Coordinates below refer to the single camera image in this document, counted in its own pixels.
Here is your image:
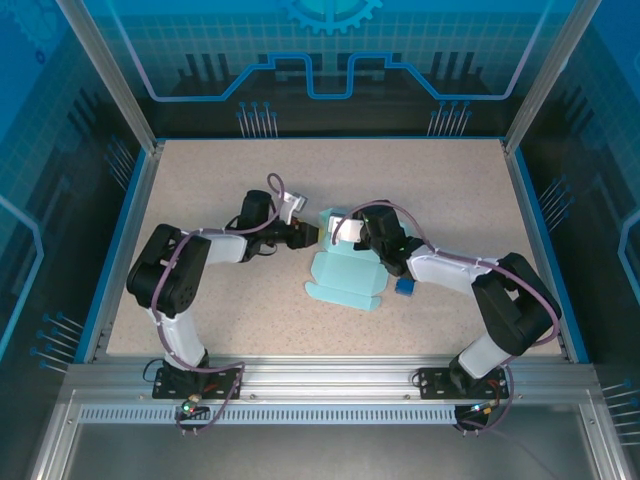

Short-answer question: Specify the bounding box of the light blue paper box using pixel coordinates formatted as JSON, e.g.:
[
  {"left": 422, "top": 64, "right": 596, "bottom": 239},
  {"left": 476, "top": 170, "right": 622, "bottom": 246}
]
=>
[{"left": 304, "top": 206, "right": 389, "bottom": 314}]

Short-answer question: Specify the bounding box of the grey metal panel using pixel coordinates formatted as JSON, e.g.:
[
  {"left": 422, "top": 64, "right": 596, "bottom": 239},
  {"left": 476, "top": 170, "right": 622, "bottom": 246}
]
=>
[{"left": 29, "top": 388, "right": 632, "bottom": 480}]

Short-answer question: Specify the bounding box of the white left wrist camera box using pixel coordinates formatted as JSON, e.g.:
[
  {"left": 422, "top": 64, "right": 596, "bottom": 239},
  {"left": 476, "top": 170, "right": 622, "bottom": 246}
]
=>
[{"left": 278, "top": 189, "right": 310, "bottom": 224}]

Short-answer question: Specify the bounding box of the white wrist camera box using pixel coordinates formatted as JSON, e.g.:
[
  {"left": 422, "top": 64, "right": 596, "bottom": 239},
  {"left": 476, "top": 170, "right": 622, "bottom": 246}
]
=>
[
  {"left": 278, "top": 189, "right": 310, "bottom": 224},
  {"left": 332, "top": 215, "right": 366, "bottom": 246}
]

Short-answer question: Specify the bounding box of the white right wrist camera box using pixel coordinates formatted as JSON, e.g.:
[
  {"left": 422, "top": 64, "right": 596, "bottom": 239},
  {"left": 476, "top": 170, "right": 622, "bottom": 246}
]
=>
[{"left": 332, "top": 215, "right": 366, "bottom": 246}]

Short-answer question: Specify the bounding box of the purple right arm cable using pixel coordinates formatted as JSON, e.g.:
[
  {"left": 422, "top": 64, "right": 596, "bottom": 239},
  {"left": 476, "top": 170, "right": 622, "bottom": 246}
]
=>
[{"left": 339, "top": 199, "right": 561, "bottom": 436}]

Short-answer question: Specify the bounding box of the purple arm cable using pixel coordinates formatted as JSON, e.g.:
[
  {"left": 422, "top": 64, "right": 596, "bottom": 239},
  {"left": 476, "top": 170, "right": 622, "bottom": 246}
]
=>
[
  {"left": 149, "top": 172, "right": 291, "bottom": 436},
  {"left": 339, "top": 199, "right": 561, "bottom": 436}
]

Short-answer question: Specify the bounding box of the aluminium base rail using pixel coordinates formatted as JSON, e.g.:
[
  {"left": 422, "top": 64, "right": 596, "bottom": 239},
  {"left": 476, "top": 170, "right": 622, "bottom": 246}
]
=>
[{"left": 64, "top": 355, "right": 601, "bottom": 401}]

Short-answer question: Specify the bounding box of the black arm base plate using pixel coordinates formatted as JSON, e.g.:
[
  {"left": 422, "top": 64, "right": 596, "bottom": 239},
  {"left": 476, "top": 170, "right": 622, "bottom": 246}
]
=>
[
  {"left": 151, "top": 366, "right": 246, "bottom": 401},
  {"left": 417, "top": 366, "right": 506, "bottom": 401}
]

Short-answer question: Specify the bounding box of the blue edged aluminium side rail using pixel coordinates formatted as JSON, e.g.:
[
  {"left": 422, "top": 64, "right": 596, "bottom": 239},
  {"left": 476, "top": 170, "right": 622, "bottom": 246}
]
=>
[
  {"left": 501, "top": 141, "right": 592, "bottom": 365},
  {"left": 73, "top": 141, "right": 166, "bottom": 365}
]

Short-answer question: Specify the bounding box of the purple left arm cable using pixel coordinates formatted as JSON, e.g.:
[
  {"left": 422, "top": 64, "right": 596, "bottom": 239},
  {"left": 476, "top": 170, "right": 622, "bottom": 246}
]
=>
[{"left": 149, "top": 172, "right": 291, "bottom": 436}]

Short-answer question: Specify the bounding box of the slotted grey cable duct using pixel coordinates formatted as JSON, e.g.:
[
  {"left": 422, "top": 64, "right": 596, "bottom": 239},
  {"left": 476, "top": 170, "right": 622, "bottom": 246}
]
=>
[{"left": 78, "top": 404, "right": 459, "bottom": 426}]

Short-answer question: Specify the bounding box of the aluminium frame post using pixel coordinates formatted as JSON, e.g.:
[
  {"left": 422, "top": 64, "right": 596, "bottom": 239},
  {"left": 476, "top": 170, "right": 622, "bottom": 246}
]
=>
[
  {"left": 53, "top": 0, "right": 167, "bottom": 154},
  {"left": 501, "top": 0, "right": 601, "bottom": 155}
]

